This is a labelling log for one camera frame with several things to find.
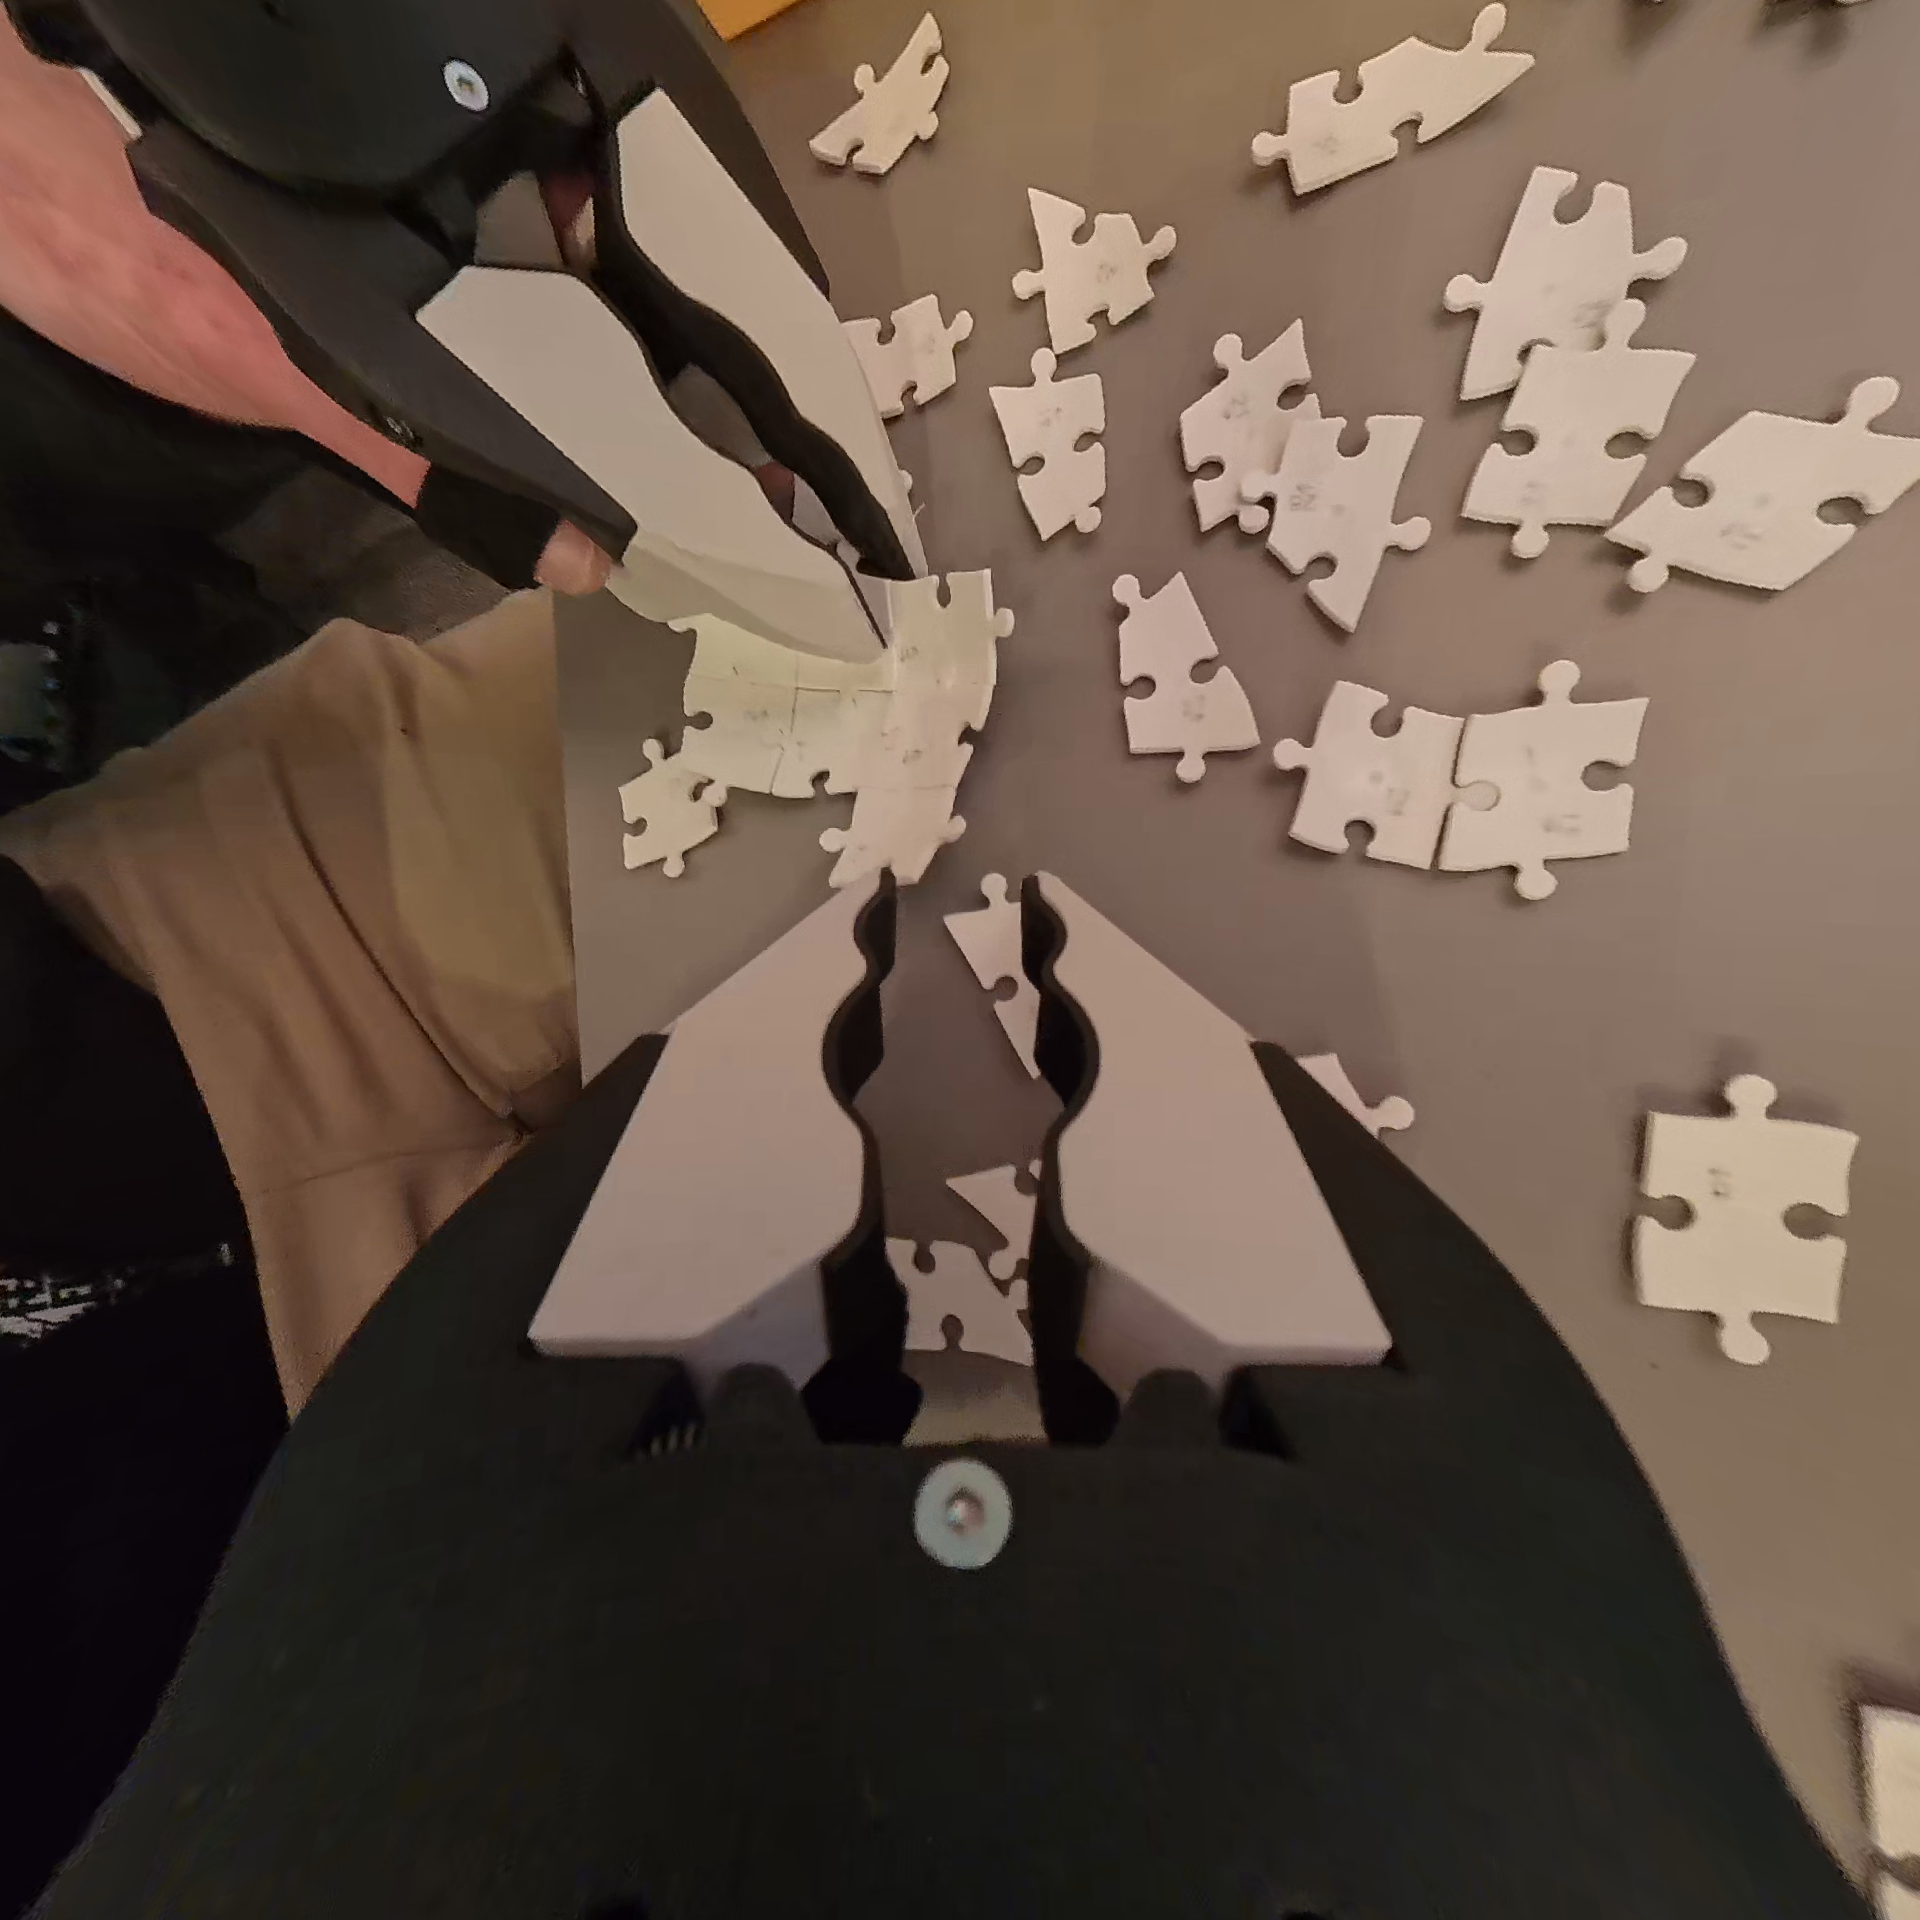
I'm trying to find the white puzzle pieces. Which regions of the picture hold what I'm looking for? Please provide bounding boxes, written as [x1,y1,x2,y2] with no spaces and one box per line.
[616,0,1920,1367]

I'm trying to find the joined puzzle ball section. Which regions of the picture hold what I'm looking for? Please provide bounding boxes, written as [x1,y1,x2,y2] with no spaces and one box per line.
[616,568,1016,888]

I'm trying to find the single white puzzle piece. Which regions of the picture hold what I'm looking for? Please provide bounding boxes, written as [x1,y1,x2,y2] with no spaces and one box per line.
[941,876,1051,1081]

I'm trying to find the person's left forearm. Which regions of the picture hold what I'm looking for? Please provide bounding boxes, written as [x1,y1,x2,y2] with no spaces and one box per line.
[0,310,551,820]

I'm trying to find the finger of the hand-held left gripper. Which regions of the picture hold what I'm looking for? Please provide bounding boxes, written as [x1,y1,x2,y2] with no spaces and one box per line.
[413,268,880,666]
[595,84,918,585]

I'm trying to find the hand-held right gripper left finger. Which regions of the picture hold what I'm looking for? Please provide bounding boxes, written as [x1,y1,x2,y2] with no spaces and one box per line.
[526,871,916,1440]

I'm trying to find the person's left hand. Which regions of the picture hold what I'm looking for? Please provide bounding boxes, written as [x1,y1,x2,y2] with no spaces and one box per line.
[0,26,625,597]

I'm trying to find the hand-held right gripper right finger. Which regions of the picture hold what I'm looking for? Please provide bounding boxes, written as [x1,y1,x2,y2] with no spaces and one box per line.
[1021,871,1392,1444]

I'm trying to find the person's tan trousers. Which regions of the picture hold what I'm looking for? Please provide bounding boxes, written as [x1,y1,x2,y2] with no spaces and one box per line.
[0,600,586,1418]

